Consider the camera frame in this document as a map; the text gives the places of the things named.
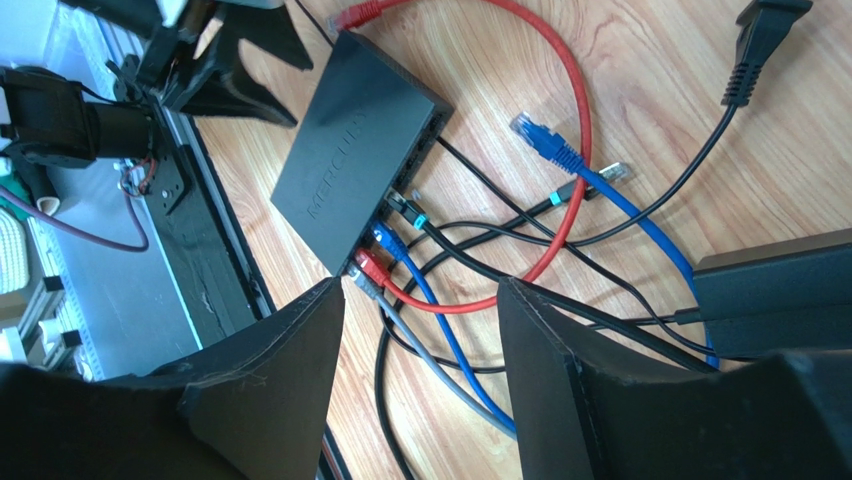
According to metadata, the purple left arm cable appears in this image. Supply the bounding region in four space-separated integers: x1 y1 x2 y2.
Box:
0 184 150 254

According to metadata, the black network switch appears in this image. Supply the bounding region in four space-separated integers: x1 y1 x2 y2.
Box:
271 31 455 276

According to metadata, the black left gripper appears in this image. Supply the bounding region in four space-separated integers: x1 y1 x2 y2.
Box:
65 1 314 128

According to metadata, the black power cable with plug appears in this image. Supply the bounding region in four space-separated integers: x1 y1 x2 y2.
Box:
292 0 717 364

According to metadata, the black power adapter brick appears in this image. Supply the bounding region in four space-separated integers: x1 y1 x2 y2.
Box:
674 229 851 359

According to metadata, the blue ethernet cable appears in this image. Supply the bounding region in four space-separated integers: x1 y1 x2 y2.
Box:
371 111 721 437

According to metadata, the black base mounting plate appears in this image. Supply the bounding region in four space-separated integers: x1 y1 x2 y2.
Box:
106 55 276 347

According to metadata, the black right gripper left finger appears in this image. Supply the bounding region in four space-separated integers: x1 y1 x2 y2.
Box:
1 278 345 479

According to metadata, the black mains power cord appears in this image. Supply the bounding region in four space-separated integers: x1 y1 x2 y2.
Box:
399 0 815 249

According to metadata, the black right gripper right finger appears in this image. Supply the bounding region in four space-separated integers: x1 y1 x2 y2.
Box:
497 278 851 479

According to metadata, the red ethernet cable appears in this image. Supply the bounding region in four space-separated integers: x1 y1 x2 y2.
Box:
326 0 594 315

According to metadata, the black ethernet cable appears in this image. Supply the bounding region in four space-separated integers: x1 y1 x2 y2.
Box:
372 161 634 480

